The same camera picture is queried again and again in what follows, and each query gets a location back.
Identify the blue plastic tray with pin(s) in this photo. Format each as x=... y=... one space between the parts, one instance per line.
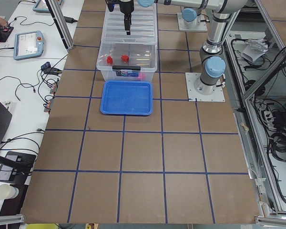
x=127 y=98

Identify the clear plastic box lid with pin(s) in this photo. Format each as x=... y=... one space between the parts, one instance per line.
x=143 y=29

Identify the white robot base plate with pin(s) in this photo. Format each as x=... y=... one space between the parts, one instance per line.
x=199 y=92

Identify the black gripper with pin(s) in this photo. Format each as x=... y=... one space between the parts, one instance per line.
x=126 y=6

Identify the white paper cup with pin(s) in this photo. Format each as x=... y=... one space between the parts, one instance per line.
x=8 y=192

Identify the black power adapter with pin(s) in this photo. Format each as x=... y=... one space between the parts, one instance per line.
x=69 y=19

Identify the black box handle latch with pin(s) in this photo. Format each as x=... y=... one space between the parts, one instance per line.
x=132 y=68

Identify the aluminium frame post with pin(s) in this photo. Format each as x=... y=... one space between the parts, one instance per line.
x=60 y=23

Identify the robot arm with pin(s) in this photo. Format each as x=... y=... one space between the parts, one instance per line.
x=189 y=14
x=213 y=66

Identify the red block in box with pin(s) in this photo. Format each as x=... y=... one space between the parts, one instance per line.
x=141 y=77
x=109 y=60
x=125 y=58

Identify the clear plastic storage box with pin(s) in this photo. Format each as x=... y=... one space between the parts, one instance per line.
x=127 y=62

